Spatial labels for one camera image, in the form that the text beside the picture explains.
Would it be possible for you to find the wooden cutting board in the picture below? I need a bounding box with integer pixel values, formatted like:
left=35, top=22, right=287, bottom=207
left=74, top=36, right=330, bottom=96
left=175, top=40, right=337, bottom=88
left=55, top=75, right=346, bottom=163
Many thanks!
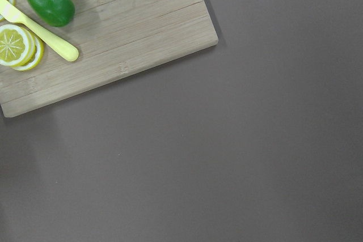
left=1, top=0, right=218, bottom=117

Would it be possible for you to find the yellow plastic knife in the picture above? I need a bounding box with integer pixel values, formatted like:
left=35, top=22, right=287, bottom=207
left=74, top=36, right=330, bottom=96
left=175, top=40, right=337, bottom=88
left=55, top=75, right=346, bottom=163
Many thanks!
left=1, top=0, right=79, bottom=62

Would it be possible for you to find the lemon slice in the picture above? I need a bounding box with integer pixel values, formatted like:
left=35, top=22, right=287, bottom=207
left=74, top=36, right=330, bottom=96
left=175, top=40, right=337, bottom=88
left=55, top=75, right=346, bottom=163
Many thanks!
left=1, top=24, right=36, bottom=67
left=11, top=29, right=44, bottom=71

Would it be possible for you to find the green lime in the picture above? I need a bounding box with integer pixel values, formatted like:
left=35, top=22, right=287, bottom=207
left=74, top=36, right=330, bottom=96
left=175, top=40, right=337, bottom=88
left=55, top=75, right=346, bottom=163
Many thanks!
left=27, top=0, right=75, bottom=27

